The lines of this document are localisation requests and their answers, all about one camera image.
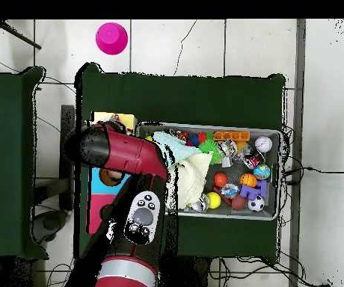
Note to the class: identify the light blue muslin cloth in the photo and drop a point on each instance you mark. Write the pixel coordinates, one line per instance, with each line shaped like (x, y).
(178, 146)

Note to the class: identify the cream knitted cloth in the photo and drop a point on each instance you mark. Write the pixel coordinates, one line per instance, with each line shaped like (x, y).
(193, 176)

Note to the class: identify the multicoloured frayed cloth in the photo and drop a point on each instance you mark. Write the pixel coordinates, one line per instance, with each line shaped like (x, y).
(115, 118)

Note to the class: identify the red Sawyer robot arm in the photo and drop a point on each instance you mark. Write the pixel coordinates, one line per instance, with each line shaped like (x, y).
(127, 149)

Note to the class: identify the wooden box with three holes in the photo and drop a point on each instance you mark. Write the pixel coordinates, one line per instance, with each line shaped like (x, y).
(95, 209)

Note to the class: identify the green spiky ball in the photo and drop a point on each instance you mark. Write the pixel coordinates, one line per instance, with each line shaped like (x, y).
(209, 148)

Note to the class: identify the red rubber ball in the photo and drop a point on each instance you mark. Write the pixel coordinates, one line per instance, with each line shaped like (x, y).
(220, 180)

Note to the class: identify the plain yellow ball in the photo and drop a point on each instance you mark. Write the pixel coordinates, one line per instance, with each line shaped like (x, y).
(214, 200)

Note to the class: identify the orange plastic tray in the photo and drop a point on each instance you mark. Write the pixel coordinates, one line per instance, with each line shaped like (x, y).
(231, 136)

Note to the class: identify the orange basketball toy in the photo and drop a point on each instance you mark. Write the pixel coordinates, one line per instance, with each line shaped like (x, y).
(248, 180)

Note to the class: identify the globe print ball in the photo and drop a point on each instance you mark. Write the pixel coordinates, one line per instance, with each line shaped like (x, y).
(261, 172)

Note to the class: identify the white baseball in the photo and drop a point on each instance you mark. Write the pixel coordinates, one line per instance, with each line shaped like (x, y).
(263, 144)

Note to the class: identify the black and white soccer ball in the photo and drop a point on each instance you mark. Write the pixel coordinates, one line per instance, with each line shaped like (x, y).
(256, 203)

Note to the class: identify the pink plastic cup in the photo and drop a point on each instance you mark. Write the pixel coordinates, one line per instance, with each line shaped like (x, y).
(111, 39)

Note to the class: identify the dark green side table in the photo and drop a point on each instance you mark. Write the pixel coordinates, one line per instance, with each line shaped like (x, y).
(4, 149)

